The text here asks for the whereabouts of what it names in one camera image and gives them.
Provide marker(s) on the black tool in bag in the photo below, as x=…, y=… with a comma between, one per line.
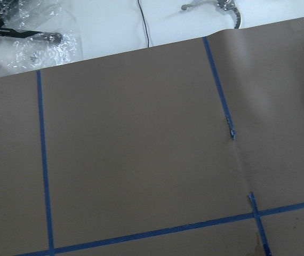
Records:
x=8, y=10

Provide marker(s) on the green clip stick stand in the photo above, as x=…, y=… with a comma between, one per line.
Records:
x=227, y=6

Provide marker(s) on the clear plastic bag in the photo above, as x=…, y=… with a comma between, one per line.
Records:
x=19, y=55

